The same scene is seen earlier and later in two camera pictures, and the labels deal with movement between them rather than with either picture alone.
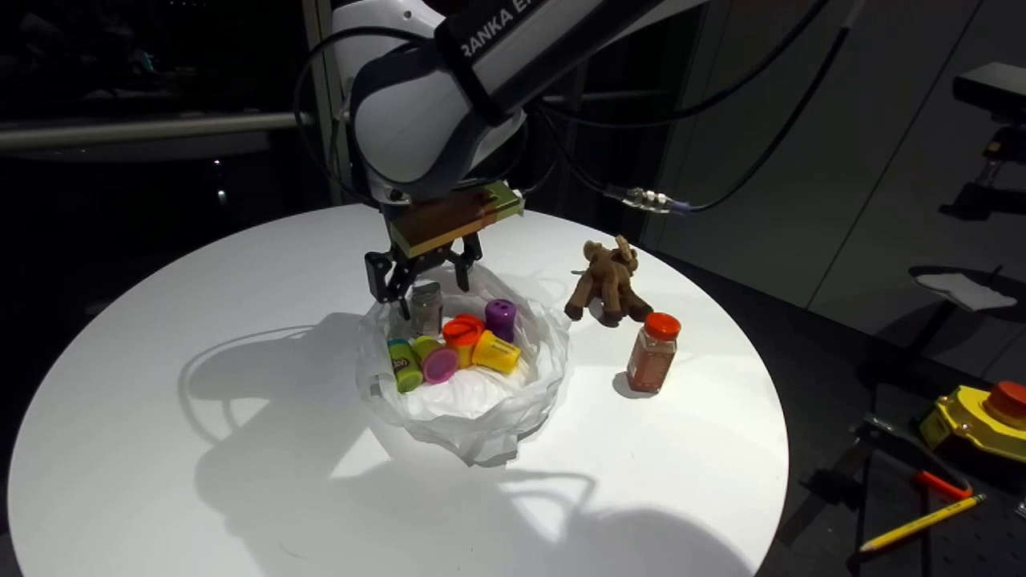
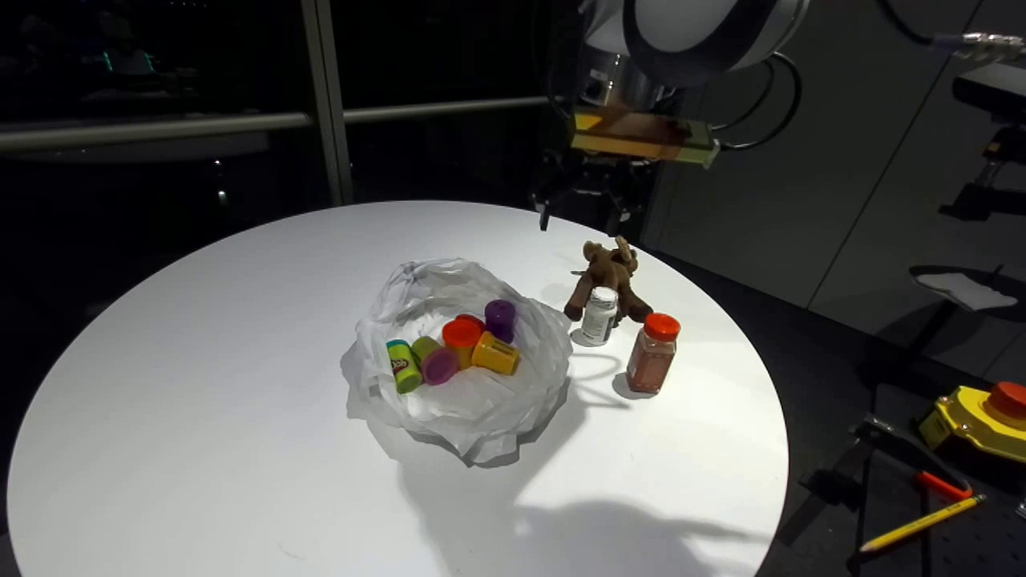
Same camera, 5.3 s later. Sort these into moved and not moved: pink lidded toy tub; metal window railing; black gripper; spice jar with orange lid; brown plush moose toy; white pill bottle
Moved: black gripper; white pill bottle
Not moved: metal window railing; spice jar with orange lid; pink lidded toy tub; brown plush moose toy
